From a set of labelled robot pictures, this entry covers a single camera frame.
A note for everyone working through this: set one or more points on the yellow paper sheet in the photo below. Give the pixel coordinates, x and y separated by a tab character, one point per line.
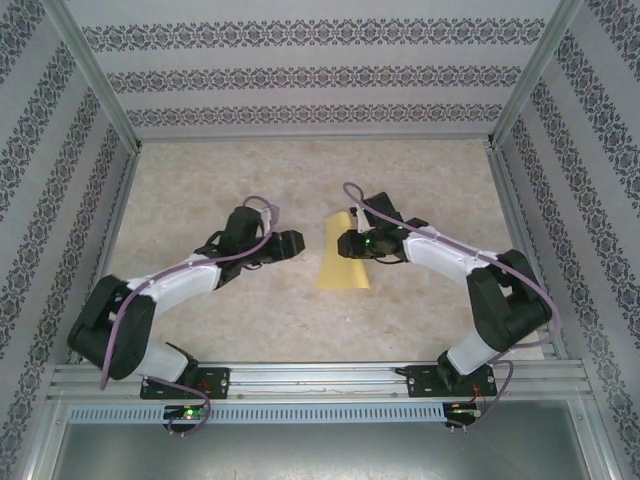
342	272

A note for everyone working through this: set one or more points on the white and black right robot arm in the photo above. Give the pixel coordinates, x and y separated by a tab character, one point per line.
435	257

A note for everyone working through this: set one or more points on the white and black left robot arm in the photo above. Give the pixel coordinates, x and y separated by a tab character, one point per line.
185	287

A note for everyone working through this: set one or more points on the grey metal sheet panel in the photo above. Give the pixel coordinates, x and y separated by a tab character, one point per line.
320	450

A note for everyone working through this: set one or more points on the right control board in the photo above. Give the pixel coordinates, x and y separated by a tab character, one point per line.
465	410

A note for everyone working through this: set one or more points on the left control board green LED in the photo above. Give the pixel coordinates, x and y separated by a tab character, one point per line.
187	412

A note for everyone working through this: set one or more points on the thin aluminium wall strip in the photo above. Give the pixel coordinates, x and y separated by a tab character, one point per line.
315	138

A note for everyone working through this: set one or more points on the aluminium table edge rail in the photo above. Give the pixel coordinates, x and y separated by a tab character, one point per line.
112	235
515	215

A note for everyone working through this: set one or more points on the aluminium mounting rail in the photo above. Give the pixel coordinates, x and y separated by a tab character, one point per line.
320	375

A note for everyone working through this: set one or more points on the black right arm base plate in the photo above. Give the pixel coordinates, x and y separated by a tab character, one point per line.
420	385

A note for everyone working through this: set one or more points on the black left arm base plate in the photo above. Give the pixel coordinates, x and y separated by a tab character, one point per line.
220	382

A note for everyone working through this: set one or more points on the aluminium frame post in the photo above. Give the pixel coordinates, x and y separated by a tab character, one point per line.
95	75
537	75

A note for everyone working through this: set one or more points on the aluminium frame bar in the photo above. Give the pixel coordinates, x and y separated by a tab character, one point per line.
45	440
597	440

